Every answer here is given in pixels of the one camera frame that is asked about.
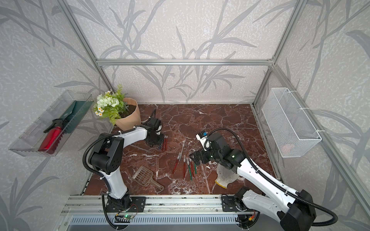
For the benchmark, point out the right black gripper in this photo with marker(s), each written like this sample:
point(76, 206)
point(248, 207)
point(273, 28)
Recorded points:
point(201, 152)

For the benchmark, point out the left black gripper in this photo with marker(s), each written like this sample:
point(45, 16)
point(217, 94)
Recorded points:
point(161, 141)

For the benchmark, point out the silver carving knife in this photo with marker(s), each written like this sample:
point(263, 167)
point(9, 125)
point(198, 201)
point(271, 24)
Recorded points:
point(181, 150)

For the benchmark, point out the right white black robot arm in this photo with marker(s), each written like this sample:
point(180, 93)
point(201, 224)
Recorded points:
point(295, 211)

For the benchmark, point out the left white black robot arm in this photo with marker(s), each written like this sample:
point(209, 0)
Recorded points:
point(104, 156)

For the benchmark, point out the green carving knife left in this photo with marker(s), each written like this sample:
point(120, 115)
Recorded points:
point(189, 168)

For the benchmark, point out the white work glove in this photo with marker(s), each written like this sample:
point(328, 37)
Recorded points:
point(225, 176)

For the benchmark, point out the terracotta flower pot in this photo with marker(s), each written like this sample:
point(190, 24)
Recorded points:
point(132, 119)

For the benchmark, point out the brown plastic scoop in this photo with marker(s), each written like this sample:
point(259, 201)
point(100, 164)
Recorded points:
point(144, 177)

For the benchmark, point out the artificial white flower plant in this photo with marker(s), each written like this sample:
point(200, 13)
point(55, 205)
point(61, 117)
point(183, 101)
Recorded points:
point(111, 105)

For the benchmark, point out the green garden trowel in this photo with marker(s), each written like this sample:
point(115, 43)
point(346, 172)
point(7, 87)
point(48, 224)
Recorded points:
point(74, 114)

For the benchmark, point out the small circuit board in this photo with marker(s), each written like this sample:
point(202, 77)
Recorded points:
point(124, 218)

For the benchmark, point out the red spray bottle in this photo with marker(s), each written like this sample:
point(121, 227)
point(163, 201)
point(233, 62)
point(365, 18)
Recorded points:
point(54, 135)

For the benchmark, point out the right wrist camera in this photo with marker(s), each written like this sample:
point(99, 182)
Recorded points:
point(203, 138)

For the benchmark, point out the white wire mesh basket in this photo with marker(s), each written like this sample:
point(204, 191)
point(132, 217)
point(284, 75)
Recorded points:
point(290, 126)

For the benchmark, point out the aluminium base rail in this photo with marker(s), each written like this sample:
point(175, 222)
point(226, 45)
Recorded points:
point(155, 205)

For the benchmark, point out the clear plastic wall tray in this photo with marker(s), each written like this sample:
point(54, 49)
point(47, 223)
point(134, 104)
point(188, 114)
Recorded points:
point(28, 143)

